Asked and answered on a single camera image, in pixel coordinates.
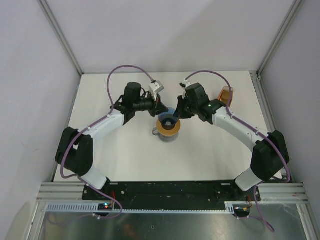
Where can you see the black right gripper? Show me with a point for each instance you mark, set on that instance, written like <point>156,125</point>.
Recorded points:
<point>179,113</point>

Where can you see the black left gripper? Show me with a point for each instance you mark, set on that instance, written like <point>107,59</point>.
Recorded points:
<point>157,107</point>

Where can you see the round wooden dripper holder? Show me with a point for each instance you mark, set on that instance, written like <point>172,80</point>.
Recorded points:
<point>168,130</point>

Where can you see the grey glass carafe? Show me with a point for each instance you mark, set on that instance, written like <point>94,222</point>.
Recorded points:
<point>164,138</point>

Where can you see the orange coffee filter box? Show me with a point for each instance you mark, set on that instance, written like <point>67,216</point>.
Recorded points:
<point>226,95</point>

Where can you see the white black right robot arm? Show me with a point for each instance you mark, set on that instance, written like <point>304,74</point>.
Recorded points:
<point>269,150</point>

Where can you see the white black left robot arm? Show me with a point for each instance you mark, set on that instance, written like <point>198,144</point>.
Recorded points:
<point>75,153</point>

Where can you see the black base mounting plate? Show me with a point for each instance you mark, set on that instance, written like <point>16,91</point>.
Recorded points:
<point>172,194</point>

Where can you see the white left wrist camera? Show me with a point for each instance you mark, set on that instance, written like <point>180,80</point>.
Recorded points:
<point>155,87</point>

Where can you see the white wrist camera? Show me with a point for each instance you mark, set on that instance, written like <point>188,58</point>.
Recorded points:
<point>184,84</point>
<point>155,87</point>

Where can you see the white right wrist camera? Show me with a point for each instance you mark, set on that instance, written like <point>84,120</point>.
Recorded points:
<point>184,84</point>

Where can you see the grey slotted cable duct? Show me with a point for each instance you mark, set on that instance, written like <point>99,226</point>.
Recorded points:
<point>104,207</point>

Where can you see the aluminium frame post right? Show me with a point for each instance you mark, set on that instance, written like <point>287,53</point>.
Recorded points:
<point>284,27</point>

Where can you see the aluminium frame post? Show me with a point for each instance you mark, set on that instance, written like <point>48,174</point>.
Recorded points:
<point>284,27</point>
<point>52,20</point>

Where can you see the aluminium frame post left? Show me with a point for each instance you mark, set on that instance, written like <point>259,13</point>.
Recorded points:
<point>52,20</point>

